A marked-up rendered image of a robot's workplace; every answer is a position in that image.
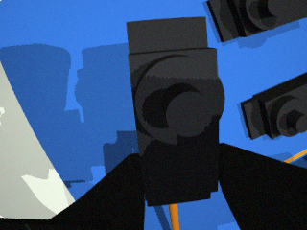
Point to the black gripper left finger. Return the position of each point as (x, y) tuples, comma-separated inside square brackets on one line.
[(115, 203)]

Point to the blue flat deck plate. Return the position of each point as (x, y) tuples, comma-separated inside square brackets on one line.
[(67, 63)]

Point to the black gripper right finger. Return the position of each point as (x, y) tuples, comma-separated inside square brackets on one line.
[(262, 193)]

